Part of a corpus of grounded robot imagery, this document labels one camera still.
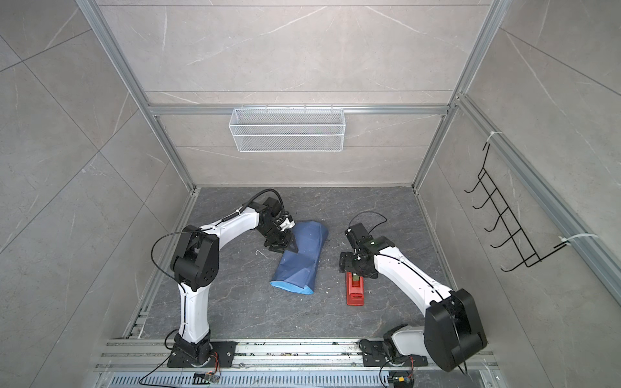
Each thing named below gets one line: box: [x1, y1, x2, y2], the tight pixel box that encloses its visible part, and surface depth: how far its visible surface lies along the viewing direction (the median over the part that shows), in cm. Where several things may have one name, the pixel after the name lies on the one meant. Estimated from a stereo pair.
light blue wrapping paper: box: [270, 220, 330, 296], surface depth 89 cm
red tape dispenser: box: [346, 271, 365, 307], surface depth 85 cm
